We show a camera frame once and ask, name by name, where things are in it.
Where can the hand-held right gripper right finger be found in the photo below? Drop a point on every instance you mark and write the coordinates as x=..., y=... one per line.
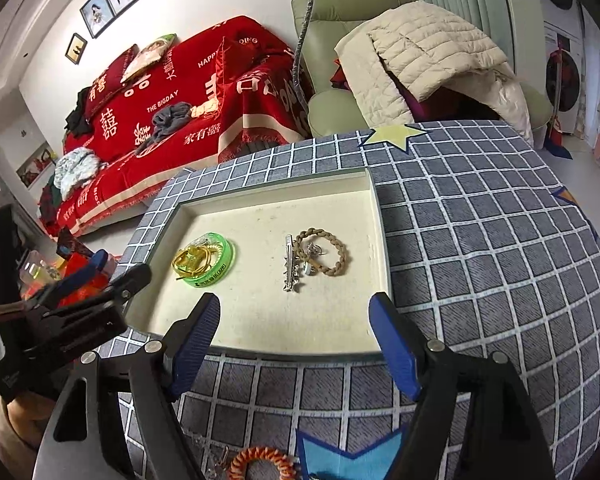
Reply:
x=395, y=345

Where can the red embroidered pillow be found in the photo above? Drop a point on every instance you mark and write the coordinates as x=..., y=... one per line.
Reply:
x=107, y=85

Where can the photo print pillow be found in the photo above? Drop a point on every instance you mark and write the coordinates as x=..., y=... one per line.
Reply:
x=147, y=55

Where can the grey cloth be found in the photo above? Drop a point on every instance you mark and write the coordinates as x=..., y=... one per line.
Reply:
x=172, y=117

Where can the red gift bag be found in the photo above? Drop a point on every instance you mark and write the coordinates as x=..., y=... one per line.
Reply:
x=77, y=280

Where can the cream down jacket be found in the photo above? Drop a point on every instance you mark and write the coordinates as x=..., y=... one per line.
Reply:
x=430, y=50

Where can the green translucent bangle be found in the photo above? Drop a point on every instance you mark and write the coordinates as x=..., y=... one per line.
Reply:
x=220, y=270

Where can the grey jewelry tray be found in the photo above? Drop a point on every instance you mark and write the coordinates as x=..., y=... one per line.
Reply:
x=260, y=300

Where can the grey checkered tablecloth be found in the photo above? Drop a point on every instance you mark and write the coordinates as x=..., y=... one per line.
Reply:
x=480, y=260

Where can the wall picture with red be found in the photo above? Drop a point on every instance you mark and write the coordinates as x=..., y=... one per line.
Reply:
x=35, y=165

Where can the pale patterned clothing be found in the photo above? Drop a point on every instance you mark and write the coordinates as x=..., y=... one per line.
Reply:
x=77, y=170

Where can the green armchair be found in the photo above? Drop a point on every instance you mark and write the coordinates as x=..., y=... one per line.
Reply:
x=345, y=5

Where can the sofa with red cover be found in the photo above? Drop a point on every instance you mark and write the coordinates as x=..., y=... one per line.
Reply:
x=190, y=110

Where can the silver star hair clip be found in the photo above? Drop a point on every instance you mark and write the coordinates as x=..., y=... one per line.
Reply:
x=291, y=265

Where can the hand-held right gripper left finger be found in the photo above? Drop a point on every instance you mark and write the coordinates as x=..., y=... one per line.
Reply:
x=195, y=345

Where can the gooseneck phone holder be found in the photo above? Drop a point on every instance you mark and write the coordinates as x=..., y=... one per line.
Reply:
x=302, y=35

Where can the small dark picture frame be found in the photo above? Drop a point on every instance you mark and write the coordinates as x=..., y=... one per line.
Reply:
x=76, y=48

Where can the white washing machine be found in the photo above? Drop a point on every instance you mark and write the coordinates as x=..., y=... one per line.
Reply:
x=565, y=85

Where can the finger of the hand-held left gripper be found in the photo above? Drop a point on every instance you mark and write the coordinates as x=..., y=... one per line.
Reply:
x=87, y=272
x=125, y=282

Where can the person's left forearm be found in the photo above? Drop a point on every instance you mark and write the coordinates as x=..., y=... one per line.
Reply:
x=17, y=430

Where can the black clothing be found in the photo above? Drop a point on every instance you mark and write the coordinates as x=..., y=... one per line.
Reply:
x=77, y=115

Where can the black framed bride photo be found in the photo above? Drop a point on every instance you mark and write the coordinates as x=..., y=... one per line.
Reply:
x=96, y=12

